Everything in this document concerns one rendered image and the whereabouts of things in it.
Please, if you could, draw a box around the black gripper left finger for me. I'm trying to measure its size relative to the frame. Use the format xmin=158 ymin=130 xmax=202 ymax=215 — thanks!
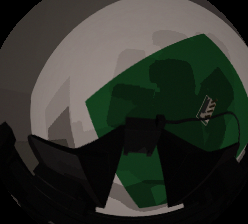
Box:
xmin=28 ymin=124 xmax=124 ymax=208

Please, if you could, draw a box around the green circuit board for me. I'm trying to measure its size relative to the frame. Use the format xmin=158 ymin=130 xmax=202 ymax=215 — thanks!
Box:
xmin=85 ymin=33 xmax=248 ymax=208

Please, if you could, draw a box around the black cable with plug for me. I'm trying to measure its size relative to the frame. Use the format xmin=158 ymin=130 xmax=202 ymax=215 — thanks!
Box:
xmin=123 ymin=114 xmax=209 ymax=157

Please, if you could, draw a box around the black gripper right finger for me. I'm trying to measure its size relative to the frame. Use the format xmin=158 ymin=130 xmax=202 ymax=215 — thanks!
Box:
xmin=156 ymin=128 xmax=240 ymax=207

